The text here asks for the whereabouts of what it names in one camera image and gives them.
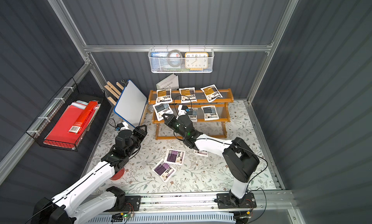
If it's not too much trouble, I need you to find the blue coffee bag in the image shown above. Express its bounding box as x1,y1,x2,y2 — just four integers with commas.
201,105,220,121
153,103,173,121
188,108,198,122

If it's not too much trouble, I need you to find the yellow coffee bag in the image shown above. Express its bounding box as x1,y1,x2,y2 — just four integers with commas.
201,84,223,103
179,87,197,103
156,88,173,104

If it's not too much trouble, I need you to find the purple coffee bag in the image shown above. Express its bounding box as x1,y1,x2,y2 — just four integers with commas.
152,159,177,183
164,149,186,165

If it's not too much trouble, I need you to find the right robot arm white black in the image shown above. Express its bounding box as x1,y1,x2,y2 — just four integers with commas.
163,114,261,207

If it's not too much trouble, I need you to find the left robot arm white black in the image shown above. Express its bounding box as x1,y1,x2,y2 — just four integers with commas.
27,125,148,224

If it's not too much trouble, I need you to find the orange wooden two-tier shelf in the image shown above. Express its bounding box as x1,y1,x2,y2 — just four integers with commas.
147,88,234,140

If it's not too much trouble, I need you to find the blue framed whiteboard easel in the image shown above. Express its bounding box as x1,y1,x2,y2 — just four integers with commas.
104,80,148,128

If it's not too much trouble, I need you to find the red round object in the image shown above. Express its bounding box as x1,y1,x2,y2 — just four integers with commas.
110,168,126,181

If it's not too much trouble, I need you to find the red long box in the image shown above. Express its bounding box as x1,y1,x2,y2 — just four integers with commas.
69,100,98,134

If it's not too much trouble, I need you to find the round clear tape roll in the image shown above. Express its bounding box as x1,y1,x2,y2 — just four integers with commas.
167,49,183,68

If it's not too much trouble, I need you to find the blue white box in basket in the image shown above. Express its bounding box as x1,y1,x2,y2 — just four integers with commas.
150,52,168,65

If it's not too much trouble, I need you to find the yellow square analog clock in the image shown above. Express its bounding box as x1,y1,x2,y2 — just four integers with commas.
185,52,209,70

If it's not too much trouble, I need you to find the red folders stack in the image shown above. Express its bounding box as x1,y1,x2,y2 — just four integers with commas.
43,100,101,151

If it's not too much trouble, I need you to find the small circuit board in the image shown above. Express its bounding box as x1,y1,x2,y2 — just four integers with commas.
111,212,134,224

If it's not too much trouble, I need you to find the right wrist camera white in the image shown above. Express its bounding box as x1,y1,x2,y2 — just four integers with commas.
177,105,190,116

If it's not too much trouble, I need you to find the white wire hanging basket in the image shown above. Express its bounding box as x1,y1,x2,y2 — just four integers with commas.
148,48,215,74

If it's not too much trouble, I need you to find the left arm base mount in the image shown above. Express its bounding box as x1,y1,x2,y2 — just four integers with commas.
98,186,141,212

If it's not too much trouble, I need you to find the black wire wall basket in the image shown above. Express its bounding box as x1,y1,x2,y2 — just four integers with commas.
26,80,111,151

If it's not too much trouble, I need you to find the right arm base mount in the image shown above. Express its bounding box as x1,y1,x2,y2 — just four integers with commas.
214,192,257,209

